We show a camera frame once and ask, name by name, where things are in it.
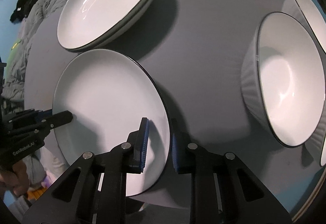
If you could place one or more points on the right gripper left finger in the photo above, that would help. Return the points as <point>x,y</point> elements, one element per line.
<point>93,188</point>

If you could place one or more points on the white plate black rim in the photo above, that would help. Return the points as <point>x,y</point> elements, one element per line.
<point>108,94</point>

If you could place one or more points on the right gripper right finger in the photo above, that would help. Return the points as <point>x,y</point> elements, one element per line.
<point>223,188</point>

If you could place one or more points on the black clothes pile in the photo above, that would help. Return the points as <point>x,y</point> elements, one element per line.
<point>22,10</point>

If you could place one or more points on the left hand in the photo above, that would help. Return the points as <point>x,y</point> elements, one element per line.
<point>16,180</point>

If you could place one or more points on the white ribbed bowl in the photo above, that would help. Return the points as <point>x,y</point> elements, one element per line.
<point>282,79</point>
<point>316,142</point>
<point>309,16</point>

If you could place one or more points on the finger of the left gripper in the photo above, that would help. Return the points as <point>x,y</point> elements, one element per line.
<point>31,114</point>
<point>55,120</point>

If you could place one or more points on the grey green quilted blanket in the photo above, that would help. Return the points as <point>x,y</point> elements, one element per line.
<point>12,95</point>

